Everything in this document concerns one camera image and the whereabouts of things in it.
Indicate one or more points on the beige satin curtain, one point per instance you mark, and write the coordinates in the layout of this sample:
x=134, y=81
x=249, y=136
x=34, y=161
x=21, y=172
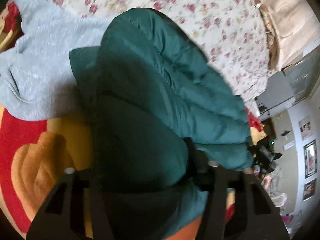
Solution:
x=291, y=25

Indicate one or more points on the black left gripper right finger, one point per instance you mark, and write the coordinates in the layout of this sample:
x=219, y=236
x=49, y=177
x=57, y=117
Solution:
x=237, y=206

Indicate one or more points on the light grey knit sweater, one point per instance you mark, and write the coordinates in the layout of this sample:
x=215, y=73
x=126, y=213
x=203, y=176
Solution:
x=37, y=82

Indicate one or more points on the framed wall picture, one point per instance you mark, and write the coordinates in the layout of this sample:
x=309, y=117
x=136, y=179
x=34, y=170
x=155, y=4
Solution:
x=310, y=159

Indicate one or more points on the floral white bed sheet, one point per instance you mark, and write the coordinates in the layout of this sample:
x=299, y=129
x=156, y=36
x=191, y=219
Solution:
x=230, y=32

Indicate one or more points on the dark green puffer jacket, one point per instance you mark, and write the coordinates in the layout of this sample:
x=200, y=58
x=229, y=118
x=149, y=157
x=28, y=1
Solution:
x=152, y=101

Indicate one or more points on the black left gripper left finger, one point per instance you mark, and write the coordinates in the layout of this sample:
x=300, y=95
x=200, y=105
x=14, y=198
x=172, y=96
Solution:
x=61, y=216

